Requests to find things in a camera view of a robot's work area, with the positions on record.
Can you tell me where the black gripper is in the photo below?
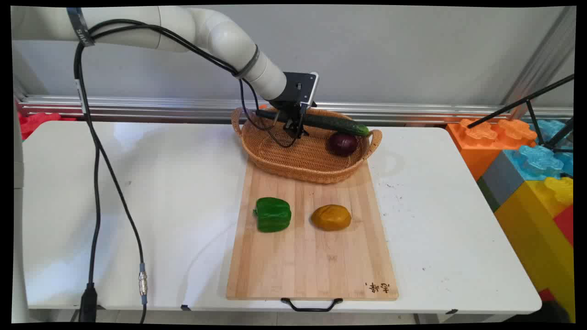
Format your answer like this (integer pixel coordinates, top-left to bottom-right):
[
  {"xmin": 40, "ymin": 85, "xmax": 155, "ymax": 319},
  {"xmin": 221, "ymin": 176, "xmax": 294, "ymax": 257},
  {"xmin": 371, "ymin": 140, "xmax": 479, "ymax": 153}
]
[{"xmin": 268, "ymin": 72, "xmax": 316, "ymax": 139}]

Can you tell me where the yellow-brown potato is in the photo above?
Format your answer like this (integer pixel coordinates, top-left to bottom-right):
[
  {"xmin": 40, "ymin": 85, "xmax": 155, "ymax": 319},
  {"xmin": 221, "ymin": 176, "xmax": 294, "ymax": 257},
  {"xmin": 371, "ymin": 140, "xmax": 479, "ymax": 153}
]
[{"xmin": 310, "ymin": 204, "xmax": 353, "ymax": 232}]

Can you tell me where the woven wicker basket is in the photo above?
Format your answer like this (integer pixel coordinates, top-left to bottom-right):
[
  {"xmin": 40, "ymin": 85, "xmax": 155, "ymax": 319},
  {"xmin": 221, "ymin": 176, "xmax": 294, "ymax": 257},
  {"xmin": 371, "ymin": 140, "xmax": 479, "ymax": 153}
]
[{"xmin": 231, "ymin": 106, "xmax": 383, "ymax": 185}]

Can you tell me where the green cucumber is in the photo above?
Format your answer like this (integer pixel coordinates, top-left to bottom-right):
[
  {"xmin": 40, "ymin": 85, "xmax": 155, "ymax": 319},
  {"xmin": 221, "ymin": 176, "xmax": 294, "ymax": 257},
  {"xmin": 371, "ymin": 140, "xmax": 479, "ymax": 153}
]
[{"xmin": 255, "ymin": 109, "xmax": 371, "ymax": 137}]

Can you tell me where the purple red onion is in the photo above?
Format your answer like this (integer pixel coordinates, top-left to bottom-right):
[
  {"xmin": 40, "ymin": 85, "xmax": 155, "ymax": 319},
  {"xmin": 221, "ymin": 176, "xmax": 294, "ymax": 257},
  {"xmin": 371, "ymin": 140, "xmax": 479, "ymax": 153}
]
[{"xmin": 327, "ymin": 132, "xmax": 359, "ymax": 158}]

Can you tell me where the green bell pepper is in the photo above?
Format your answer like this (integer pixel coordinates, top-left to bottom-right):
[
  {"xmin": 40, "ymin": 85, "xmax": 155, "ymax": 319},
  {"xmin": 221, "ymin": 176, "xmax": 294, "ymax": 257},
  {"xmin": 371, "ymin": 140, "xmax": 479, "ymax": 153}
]
[{"xmin": 253, "ymin": 197, "xmax": 293, "ymax": 233}]

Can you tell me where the bamboo cutting board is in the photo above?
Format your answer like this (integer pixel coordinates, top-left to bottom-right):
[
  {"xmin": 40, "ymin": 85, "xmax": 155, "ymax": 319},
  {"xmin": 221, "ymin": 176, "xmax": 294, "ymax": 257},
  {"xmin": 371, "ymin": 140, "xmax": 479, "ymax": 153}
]
[{"xmin": 226, "ymin": 158, "xmax": 399, "ymax": 302}]

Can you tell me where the orange toy block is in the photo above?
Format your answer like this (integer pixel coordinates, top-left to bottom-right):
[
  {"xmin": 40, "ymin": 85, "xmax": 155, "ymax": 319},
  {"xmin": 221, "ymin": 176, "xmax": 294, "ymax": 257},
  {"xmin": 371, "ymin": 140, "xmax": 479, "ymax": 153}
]
[{"xmin": 445, "ymin": 118, "xmax": 538, "ymax": 182}]

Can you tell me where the grey toy block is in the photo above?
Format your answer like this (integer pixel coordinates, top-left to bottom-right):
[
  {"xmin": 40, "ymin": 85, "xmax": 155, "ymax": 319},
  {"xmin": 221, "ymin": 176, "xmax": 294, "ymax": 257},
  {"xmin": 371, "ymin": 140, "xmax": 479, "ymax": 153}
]
[{"xmin": 476, "ymin": 151, "xmax": 526, "ymax": 212}]

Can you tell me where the black tripod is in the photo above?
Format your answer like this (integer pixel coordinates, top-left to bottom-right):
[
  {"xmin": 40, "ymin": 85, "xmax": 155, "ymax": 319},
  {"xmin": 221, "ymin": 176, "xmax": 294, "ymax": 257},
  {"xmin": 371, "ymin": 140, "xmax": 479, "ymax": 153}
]
[{"xmin": 466, "ymin": 73, "xmax": 575, "ymax": 154}]

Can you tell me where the large blue toy block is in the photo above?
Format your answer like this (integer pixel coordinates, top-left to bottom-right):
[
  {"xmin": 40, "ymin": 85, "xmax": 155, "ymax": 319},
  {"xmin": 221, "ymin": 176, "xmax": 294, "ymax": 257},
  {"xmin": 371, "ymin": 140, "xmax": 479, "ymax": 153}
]
[{"xmin": 503, "ymin": 144, "xmax": 575, "ymax": 182}]

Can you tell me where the small blue toy block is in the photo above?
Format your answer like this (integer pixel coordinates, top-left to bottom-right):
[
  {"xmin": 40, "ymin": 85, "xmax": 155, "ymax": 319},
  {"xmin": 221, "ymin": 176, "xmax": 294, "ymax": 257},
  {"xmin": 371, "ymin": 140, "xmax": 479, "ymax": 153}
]
[{"xmin": 529, "ymin": 119, "xmax": 575, "ymax": 148}]

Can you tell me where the yellow toy block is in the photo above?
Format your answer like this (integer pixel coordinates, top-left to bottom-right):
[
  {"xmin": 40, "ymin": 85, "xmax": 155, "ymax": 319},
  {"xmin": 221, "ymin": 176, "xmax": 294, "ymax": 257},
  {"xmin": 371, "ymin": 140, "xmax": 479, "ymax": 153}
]
[{"xmin": 494, "ymin": 176, "xmax": 576, "ymax": 322}]

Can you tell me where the red plastic object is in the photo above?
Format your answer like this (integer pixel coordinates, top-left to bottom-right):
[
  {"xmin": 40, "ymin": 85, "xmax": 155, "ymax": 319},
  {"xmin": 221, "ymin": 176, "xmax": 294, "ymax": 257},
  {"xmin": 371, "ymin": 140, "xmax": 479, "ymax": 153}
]
[{"xmin": 17, "ymin": 111, "xmax": 77, "ymax": 141}]

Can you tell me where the red toy block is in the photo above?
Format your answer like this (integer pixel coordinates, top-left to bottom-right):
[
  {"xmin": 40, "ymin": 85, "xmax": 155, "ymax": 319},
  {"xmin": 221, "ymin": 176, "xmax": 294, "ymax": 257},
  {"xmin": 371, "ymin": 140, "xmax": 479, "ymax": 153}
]
[{"xmin": 552, "ymin": 203, "xmax": 575, "ymax": 248}]

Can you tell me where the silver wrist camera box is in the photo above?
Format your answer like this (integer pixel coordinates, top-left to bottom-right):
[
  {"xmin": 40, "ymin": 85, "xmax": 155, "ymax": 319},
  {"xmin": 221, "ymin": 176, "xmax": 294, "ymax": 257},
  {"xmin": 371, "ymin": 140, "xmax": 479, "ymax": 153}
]
[{"xmin": 308, "ymin": 71, "xmax": 320, "ymax": 109}]

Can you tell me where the plain grey strap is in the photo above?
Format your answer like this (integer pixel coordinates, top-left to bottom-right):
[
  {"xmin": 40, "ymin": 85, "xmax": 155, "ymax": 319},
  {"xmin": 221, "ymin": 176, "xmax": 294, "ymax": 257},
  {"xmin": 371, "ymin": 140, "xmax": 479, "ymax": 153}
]
[{"xmin": 234, "ymin": 44, "xmax": 260, "ymax": 79}]

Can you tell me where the aluminium rail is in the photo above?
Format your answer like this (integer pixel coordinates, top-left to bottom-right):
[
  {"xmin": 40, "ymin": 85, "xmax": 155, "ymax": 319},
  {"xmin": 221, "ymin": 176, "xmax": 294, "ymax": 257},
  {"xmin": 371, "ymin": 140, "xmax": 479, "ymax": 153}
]
[{"xmin": 16, "ymin": 95, "xmax": 575, "ymax": 125}]

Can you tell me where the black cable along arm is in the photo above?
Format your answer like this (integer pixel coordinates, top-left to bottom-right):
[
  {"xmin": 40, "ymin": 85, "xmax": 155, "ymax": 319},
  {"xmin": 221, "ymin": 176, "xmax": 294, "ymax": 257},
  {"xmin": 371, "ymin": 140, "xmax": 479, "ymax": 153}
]
[{"xmin": 85, "ymin": 19, "xmax": 299, "ymax": 149}]

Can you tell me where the black cutting board handle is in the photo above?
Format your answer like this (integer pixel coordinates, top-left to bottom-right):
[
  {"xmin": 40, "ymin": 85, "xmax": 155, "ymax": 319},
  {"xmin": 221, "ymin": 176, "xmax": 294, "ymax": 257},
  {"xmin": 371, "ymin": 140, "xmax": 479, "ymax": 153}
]
[{"xmin": 280, "ymin": 297, "xmax": 344, "ymax": 313}]

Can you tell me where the thin cable with silver connector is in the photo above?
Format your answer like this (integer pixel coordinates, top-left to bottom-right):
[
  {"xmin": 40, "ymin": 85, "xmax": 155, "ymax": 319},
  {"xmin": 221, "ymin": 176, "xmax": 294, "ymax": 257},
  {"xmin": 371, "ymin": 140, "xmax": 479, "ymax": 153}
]
[{"xmin": 76, "ymin": 44, "xmax": 149, "ymax": 324}]

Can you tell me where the thick black hanging cable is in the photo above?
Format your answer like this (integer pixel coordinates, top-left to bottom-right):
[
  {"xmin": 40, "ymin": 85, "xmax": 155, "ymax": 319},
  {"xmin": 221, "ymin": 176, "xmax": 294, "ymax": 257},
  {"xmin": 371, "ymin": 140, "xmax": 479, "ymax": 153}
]
[{"xmin": 73, "ymin": 27, "xmax": 100, "ymax": 323}]

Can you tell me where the grey strap with white print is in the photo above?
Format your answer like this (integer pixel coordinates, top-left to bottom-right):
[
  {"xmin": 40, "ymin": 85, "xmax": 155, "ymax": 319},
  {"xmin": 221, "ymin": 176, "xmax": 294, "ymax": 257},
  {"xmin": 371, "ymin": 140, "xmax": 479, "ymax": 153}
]
[{"xmin": 66, "ymin": 7, "xmax": 95, "ymax": 47}]

